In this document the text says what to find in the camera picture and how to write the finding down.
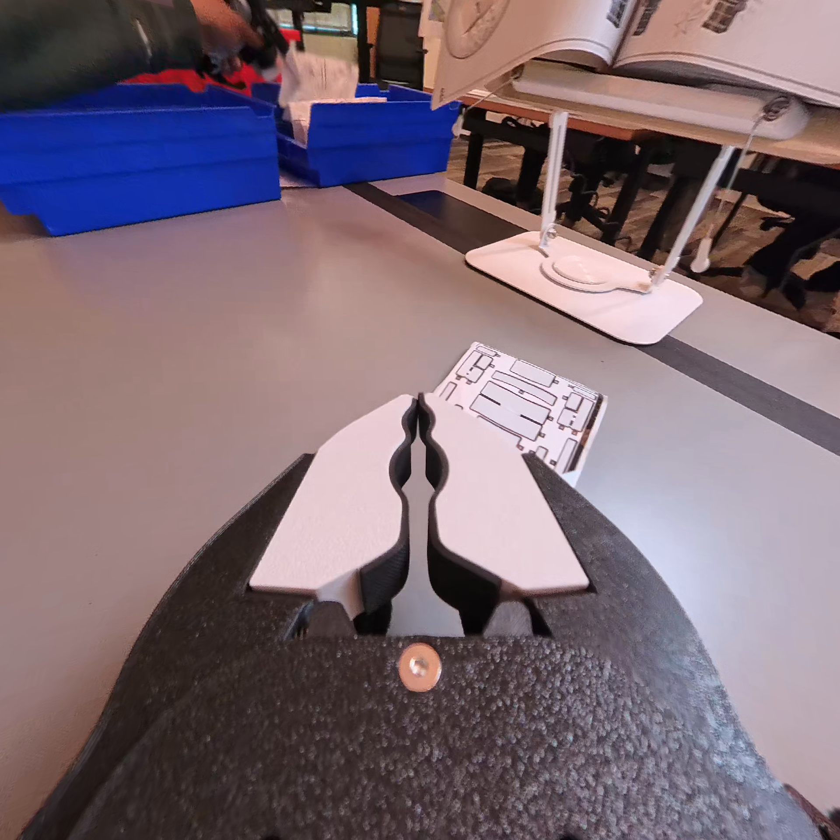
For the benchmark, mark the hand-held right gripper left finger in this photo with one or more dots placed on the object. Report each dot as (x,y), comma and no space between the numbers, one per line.
(328,525)

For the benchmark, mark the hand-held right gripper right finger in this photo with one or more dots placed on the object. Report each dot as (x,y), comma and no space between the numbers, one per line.
(505,525)

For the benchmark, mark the white printed paper bag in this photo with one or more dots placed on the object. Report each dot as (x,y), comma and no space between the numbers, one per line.
(321,75)

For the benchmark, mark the white sticker sheet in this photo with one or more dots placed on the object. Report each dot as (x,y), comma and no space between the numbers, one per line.
(518,400)

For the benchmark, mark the blue plastic bin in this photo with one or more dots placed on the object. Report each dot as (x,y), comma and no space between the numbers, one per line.
(367,151)
(131,170)

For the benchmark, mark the person's left forearm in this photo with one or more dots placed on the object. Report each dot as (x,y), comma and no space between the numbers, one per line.
(79,46)

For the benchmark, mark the person's left hand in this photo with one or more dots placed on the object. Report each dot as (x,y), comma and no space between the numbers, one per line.
(226,26)

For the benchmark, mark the red ribbed bin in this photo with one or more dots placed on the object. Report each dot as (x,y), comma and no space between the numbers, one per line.
(184,77)

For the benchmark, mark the open instruction booklet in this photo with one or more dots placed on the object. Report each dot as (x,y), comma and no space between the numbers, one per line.
(558,26)

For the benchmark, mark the white office table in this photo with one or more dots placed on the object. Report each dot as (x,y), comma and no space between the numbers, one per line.
(610,131)

